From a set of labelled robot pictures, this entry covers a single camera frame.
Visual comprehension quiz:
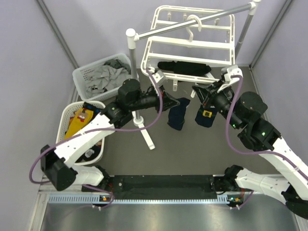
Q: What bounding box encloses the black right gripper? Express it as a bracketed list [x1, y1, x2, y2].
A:
[193, 78, 242, 129]

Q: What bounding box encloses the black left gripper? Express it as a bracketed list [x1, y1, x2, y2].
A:
[129, 85, 180, 115]

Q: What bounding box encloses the navy santa sock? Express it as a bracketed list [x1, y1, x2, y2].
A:
[167, 98, 191, 131]

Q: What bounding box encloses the white clip sock hanger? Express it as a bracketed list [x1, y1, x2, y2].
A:
[140, 5, 236, 92]

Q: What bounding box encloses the navy yellow patch sock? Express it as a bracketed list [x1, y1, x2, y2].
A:
[195, 105, 218, 128]

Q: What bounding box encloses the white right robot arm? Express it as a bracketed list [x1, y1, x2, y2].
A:
[193, 82, 308, 219]

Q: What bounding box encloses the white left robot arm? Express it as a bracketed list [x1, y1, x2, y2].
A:
[41, 79, 179, 191]

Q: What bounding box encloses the black garment on floor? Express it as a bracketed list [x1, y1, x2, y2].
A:
[157, 61, 212, 77]

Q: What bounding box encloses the grey white drying rack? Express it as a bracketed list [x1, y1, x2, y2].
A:
[125, 0, 261, 151]

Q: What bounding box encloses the grey clothes pile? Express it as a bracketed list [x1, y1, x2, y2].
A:
[86, 59, 132, 98]

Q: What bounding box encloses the black blue patterned sock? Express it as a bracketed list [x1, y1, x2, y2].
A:
[82, 102, 102, 115]

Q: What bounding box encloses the yellow bear sock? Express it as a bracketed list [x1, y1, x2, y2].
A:
[64, 108, 94, 139]

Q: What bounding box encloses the white oval sock basket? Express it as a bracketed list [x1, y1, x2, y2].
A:
[56, 101, 104, 166]

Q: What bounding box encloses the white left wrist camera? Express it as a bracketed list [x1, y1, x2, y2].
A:
[145, 67, 167, 87]

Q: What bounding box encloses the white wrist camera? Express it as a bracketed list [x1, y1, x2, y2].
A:
[218, 64, 243, 92]
[145, 67, 167, 87]

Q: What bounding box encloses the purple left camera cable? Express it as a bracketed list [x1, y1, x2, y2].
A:
[28, 69, 164, 211]

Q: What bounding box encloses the purple camera cable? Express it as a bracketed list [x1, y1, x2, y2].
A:
[225, 75, 308, 210]
[28, 69, 164, 211]

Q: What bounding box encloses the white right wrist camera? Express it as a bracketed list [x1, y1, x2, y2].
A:
[218, 64, 243, 92]

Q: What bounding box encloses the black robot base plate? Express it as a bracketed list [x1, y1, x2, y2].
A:
[97, 175, 217, 199]

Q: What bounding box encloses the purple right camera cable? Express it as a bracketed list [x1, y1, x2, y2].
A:
[225, 75, 308, 210]

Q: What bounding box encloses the grey slotted cable duct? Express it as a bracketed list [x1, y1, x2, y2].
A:
[48, 194, 243, 205]

